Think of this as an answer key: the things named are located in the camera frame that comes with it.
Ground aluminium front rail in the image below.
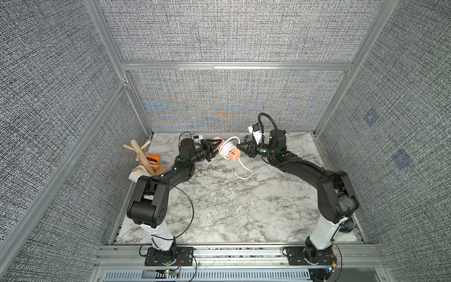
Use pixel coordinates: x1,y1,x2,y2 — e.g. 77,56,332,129
94,242,388,269

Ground dark blue bowl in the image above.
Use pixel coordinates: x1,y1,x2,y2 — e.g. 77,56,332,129
338,218,355,233

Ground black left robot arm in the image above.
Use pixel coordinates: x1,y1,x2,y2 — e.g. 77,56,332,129
127,137,223,253

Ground wooden mug tree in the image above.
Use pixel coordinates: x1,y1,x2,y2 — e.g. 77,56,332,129
123,140,167,176

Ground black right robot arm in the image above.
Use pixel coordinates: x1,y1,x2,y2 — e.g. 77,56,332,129
238,129,359,261

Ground cream ceramic mug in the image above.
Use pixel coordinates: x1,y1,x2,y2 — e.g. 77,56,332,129
128,165,151,183

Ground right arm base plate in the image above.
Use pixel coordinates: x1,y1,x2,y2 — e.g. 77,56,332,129
282,246,338,266

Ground pink power strip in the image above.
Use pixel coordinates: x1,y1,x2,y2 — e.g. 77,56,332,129
214,136,241,161

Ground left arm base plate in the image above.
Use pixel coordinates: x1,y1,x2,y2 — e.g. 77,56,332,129
144,247,194,267

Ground orange box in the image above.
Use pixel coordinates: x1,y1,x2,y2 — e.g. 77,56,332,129
146,153,160,165

